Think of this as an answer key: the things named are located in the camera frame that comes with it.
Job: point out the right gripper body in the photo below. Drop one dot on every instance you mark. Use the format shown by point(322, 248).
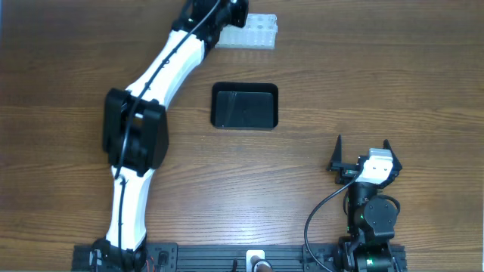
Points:
point(344, 172)

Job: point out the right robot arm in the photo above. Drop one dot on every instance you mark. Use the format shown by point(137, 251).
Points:
point(374, 217)

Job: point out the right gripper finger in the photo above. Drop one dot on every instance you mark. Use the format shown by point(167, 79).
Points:
point(386, 144)
point(337, 153)

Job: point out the white test tube rack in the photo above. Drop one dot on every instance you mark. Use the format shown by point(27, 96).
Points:
point(261, 38)

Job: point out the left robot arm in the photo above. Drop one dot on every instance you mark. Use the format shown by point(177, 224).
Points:
point(136, 211)

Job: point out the black tray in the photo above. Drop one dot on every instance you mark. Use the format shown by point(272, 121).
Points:
point(246, 113)

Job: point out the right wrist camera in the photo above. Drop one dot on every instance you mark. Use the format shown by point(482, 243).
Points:
point(374, 166)

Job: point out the mounting rail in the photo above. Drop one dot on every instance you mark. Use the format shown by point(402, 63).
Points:
point(211, 258)

